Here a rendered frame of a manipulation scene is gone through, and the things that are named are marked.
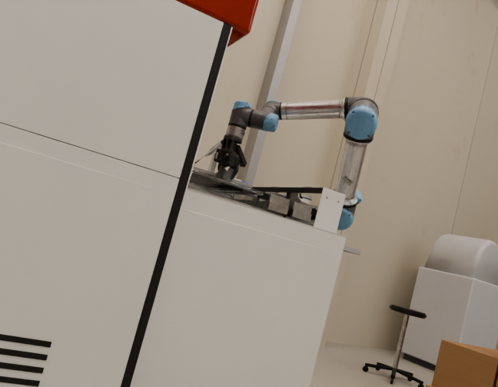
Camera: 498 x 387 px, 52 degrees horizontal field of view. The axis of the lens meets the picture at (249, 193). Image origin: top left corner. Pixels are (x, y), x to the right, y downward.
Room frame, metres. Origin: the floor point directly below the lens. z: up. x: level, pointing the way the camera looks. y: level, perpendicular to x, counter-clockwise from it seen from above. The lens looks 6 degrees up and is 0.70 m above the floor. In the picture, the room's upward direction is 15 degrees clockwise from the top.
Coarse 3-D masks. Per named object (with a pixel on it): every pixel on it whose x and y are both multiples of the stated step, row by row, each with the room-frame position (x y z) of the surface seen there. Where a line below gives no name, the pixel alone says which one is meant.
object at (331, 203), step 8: (328, 192) 1.67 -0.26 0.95; (336, 192) 1.69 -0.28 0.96; (320, 200) 1.67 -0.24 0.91; (328, 200) 1.68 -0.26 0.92; (336, 200) 1.69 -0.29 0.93; (320, 208) 1.67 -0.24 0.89; (328, 208) 1.68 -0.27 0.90; (336, 208) 1.69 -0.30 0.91; (320, 216) 1.67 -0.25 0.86; (328, 216) 1.68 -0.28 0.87; (336, 216) 1.70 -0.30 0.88; (320, 224) 1.68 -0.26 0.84; (328, 224) 1.69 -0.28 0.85; (336, 224) 1.70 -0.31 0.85; (336, 232) 1.70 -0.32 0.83
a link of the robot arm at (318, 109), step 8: (264, 104) 2.12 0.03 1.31; (272, 104) 2.08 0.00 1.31; (280, 104) 2.07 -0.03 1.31; (288, 104) 2.06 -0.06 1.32; (296, 104) 2.05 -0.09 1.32; (304, 104) 2.04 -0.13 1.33; (312, 104) 2.03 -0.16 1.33; (320, 104) 2.02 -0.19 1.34; (328, 104) 2.01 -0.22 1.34; (336, 104) 2.00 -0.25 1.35; (344, 104) 1.97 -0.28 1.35; (376, 104) 1.96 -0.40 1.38; (280, 112) 2.07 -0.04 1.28; (288, 112) 2.06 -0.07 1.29; (296, 112) 2.05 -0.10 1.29; (304, 112) 2.04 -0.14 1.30; (312, 112) 2.03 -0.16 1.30; (320, 112) 2.02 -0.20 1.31; (328, 112) 2.01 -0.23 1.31; (336, 112) 2.00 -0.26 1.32; (344, 112) 1.98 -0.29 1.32; (344, 120) 2.01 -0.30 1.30
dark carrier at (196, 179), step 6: (192, 174) 1.73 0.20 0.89; (192, 180) 1.94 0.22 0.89; (198, 180) 1.88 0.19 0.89; (204, 180) 1.82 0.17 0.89; (210, 180) 1.77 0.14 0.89; (204, 186) 2.02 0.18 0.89; (210, 186) 1.96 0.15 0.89; (216, 186) 1.90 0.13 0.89; (222, 186) 1.84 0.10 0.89; (228, 186) 1.79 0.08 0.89; (234, 192) 1.95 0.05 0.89; (240, 192) 1.89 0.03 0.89; (246, 192) 1.83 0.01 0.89
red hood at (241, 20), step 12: (180, 0) 1.15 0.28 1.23; (192, 0) 1.16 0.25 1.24; (204, 0) 1.18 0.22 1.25; (216, 0) 1.19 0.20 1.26; (228, 0) 1.20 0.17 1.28; (240, 0) 1.21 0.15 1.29; (252, 0) 1.22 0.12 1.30; (204, 12) 1.18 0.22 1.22; (216, 12) 1.19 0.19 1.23; (228, 12) 1.20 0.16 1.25; (240, 12) 1.21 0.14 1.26; (252, 12) 1.23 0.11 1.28; (228, 24) 1.21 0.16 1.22; (240, 24) 1.22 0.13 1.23; (240, 36) 1.26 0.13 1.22
